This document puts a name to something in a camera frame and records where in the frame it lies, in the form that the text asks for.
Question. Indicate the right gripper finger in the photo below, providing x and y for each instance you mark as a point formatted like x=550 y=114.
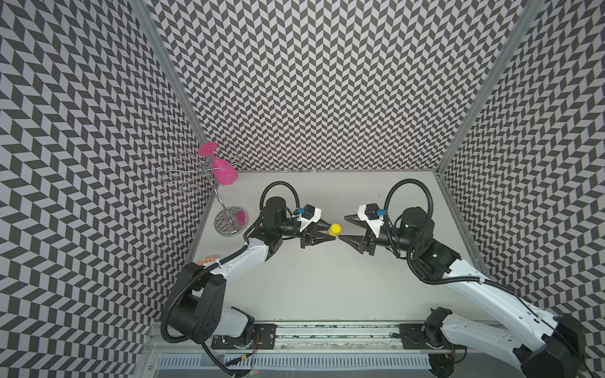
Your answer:
x=355 y=220
x=358 y=243

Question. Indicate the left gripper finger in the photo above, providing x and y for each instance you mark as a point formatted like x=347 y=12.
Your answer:
x=316 y=239
x=322 y=225

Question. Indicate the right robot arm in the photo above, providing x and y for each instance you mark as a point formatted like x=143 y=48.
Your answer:
x=536 y=342

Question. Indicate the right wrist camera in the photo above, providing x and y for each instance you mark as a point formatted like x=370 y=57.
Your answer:
x=373 y=216

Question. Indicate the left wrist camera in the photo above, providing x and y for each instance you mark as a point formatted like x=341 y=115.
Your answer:
x=307 y=216

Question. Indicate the orange patterned plate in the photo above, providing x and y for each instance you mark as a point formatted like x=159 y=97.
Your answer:
x=208 y=260

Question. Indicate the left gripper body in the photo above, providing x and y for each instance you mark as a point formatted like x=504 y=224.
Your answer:
x=305 y=235

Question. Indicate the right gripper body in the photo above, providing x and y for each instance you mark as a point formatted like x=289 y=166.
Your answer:
x=384 y=239

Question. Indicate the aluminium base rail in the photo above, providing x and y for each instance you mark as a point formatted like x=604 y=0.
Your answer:
x=345 y=337

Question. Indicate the yellow jar lid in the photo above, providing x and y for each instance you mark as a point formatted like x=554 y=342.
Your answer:
x=335 y=230

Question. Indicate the chrome wire glass rack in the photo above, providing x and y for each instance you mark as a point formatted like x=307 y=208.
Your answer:
x=192 y=177

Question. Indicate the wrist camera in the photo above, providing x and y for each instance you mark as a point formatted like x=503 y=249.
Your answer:
x=307 y=216
x=373 y=216

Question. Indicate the pink plastic wine glass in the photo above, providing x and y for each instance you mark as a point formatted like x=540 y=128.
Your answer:
x=221 y=170

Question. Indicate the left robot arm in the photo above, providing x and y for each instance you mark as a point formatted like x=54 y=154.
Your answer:
x=195 y=308

